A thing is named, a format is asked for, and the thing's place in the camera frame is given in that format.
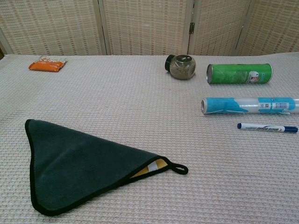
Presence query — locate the yellow black-edged cloth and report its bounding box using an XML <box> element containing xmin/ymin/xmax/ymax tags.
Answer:
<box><xmin>24</xmin><ymin>119</ymin><xmax>189</xmax><ymax>217</ymax></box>

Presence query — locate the white woven fringed tablecloth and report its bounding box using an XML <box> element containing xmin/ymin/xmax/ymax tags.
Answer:
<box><xmin>0</xmin><ymin>51</ymin><xmax>299</xmax><ymax>224</ymax></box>

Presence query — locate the blue whiteboard marker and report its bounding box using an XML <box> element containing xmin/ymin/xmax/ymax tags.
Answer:
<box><xmin>237</xmin><ymin>122</ymin><xmax>299</xmax><ymax>134</ymax></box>

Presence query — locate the blue cling film roll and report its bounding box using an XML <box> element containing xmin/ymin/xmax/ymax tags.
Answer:
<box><xmin>201</xmin><ymin>97</ymin><xmax>299</xmax><ymax>116</ymax></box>

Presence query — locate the glass spice jar black lid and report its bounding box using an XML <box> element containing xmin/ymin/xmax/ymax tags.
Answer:
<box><xmin>164</xmin><ymin>54</ymin><xmax>196</xmax><ymax>80</ymax></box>

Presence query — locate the green chip can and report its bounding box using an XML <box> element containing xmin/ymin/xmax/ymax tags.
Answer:
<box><xmin>206</xmin><ymin>63</ymin><xmax>273</xmax><ymax>84</ymax></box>

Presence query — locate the woven bamboo folding screen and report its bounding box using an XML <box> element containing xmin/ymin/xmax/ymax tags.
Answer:
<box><xmin>0</xmin><ymin>0</ymin><xmax>299</xmax><ymax>56</ymax></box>

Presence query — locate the orange snack packet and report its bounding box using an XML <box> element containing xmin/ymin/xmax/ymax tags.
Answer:
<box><xmin>28</xmin><ymin>55</ymin><xmax>68</xmax><ymax>72</ymax></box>

